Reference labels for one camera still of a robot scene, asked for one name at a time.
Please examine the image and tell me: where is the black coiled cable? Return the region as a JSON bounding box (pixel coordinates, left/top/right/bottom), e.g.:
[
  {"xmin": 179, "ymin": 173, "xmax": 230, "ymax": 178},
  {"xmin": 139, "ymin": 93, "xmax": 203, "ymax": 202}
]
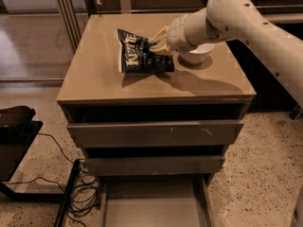
[{"xmin": 3, "ymin": 132, "xmax": 102, "ymax": 227}]

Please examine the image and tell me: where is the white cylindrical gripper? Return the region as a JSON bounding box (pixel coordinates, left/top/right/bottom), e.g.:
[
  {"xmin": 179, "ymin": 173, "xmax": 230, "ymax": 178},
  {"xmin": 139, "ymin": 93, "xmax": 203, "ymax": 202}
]
[{"xmin": 150, "ymin": 15, "xmax": 195, "ymax": 56}]

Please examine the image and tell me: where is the bottom open grey drawer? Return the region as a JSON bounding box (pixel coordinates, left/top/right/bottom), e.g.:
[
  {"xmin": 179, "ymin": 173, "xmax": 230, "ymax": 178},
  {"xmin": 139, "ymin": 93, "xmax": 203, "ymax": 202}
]
[{"xmin": 99, "ymin": 176, "xmax": 215, "ymax": 227}]

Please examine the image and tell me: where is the beige drawer cabinet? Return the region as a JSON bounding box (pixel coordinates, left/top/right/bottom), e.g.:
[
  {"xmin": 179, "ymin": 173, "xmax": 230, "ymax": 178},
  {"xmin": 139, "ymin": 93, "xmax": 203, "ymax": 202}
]
[{"xmin": 55, "ymin": 12, "xmax": 258, "ymax": 187}]

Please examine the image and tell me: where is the white ceramic bowl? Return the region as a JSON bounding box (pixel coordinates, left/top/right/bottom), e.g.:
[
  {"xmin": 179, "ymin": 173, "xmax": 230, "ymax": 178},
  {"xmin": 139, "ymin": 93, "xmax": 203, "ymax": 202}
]
[{"xmin": 180, "ymin": 44, "xmax": 214, "ymax": 64}]

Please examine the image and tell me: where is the small dark floor object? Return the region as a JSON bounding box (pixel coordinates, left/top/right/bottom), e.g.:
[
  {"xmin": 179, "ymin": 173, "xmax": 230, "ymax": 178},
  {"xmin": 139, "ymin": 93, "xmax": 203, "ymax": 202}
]
[{"xmin": 289, "ymin": 104, "xmax": 303, "ymax": 120}]

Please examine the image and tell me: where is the black side table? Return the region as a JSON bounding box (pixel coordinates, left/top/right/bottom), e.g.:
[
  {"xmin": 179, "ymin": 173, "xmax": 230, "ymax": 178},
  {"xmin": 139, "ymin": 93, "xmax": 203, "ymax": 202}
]
[{"xmin": 0, "ymin": 106, "xmax": 63, "ymax": 203}]

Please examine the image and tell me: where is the middle grey drawer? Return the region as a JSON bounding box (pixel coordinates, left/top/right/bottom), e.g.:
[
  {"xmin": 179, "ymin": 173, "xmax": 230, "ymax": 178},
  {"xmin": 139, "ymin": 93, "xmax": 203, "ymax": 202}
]
[{"xmin": 85, "ymin": 155, "xmax": 225, "ymax": 176}]

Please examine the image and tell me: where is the top grey drawer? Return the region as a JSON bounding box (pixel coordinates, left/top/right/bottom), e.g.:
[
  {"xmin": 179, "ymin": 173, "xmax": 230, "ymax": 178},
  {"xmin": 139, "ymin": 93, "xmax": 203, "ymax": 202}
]
[{"xmin": 67, "ymin": 120, "xmax": 243, "ymax": 148}]

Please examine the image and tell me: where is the blue Kettle chip bag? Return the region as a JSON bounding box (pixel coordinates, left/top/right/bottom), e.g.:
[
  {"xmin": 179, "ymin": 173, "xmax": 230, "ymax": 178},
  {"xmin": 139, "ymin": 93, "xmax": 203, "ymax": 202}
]
[{"xmin": 116, "ymin": 28, "xmax": 174, "ymax": 74}]

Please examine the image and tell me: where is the black metal stand leg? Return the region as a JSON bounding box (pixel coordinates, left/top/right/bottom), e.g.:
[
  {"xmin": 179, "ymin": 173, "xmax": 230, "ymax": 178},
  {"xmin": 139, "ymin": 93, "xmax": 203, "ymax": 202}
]
[{"xmin": 53, "ymin": 159, "xmax": 80, "ymax": 227}]

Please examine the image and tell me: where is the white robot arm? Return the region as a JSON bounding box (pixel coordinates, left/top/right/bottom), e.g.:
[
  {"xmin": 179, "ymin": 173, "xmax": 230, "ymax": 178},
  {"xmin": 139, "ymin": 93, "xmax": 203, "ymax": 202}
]
[{"xmin": 150, "ymin": 0, "xmax": 303, "ymax": 106}]

